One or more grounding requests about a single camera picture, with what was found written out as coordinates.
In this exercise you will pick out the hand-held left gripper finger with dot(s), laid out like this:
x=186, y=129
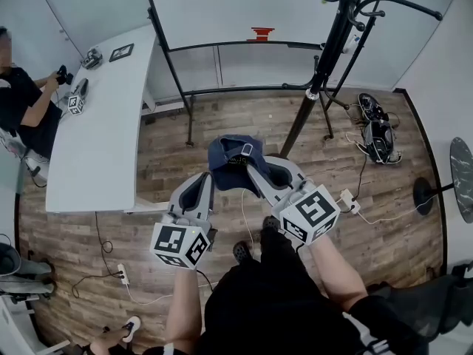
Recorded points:
x=188, y=198
x=210, y=202

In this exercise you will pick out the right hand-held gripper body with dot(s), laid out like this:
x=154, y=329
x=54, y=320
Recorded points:
x=310, y=213

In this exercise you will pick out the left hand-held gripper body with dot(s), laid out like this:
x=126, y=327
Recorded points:
x=177, y=242

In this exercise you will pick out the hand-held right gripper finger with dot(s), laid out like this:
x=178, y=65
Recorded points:
x=286, y=176
x=264, y=187

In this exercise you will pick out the navy blue cap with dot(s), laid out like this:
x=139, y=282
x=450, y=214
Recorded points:
x=225, y=154

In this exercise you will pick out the black metal coat rack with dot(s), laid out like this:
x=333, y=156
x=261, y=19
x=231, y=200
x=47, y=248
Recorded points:
x=324, y=61

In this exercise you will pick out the person's right forearm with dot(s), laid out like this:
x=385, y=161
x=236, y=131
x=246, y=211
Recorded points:
x=336, y=272

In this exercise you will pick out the person's left forearm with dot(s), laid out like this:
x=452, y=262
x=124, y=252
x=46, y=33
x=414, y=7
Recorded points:
x=184, y=309

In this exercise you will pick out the person's right black clog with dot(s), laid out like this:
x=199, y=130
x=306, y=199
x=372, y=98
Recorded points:
x=270, y=223

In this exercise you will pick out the person's black clog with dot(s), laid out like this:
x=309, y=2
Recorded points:
x=270, y=223
x=242, y=251

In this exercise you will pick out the white power strip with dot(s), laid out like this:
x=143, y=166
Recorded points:
x=123, y=274
x=350, y=201

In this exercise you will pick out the person's left black clog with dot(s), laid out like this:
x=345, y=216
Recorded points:
x=242, y=251

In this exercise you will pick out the open black equipment case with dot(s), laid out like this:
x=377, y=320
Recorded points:
x=380, y=139

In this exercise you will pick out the white desk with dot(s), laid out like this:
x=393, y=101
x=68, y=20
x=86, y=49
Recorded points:
x=103, y=142

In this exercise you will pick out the person's black clothing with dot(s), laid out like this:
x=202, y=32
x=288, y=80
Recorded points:
x=266, y=309

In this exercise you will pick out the white marker pen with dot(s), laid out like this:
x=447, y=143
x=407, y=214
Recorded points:
x=351, y=44

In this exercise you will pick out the black mesh office chair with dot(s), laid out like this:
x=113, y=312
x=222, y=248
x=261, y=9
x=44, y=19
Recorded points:
x=436, y=301

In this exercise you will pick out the grey chair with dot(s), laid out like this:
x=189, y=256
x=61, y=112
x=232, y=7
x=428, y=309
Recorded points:
x=26, y=272

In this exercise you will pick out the round black marble table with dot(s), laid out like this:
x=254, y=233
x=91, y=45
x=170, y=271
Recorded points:
x=463, y=183

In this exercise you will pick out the small grey device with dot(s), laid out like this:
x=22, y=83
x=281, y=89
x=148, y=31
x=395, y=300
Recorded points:
x=91, y=57

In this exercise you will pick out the black controller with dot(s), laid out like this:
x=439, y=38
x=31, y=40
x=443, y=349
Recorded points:
x=63, y=75

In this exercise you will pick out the whiteboard on black stand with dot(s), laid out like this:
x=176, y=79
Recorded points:
x=221, y=6

